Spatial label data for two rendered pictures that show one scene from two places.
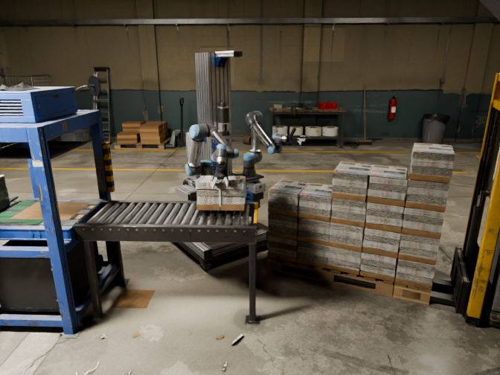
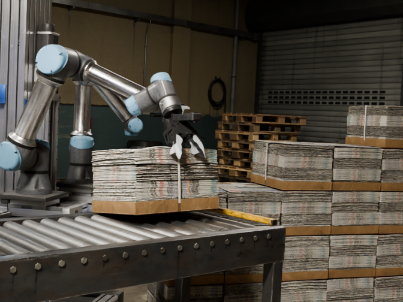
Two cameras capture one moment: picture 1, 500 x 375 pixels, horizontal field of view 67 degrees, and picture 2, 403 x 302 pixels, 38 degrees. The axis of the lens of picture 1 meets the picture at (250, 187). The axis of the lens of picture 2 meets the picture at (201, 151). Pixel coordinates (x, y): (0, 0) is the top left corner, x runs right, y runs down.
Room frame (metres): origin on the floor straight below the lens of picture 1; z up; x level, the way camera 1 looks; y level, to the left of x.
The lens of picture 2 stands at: (1.15, 1.59, 1.16)
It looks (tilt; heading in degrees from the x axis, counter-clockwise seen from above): 3 degrees down; 317
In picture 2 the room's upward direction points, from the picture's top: 3 degrees clockwise
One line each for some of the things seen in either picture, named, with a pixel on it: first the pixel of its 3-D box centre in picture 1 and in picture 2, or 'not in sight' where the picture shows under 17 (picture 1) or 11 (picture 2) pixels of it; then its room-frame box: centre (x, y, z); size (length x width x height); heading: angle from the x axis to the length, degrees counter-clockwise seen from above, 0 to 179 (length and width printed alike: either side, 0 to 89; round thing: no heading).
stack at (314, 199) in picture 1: (332, 233); (262, 263); (3.21, -0.77, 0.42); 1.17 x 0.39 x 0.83; 67
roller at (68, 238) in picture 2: (164, 215); (57, 238); (2.78, 0.68, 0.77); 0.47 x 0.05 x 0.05; 178
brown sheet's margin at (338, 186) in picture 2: (386, 194); (337, 182); (3.04, -1.17, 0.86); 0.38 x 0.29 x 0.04; 158
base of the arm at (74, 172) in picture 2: (248, 170); (81, 172); (3.77, 0.01, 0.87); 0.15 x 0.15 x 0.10
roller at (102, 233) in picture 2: (180, 216); (95, 235); (2.77, 0.55, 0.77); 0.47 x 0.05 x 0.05; 178
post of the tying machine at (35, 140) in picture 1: (54, 238); not in sight; (2.36, 1.35, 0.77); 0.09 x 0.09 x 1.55; 88
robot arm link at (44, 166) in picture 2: (206, 167); (34, 153); (3.48, 0.42, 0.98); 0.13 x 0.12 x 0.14; 119
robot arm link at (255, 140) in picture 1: (254, 138); (82, 108); (3.89, -0.05, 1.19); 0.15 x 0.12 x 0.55; 152
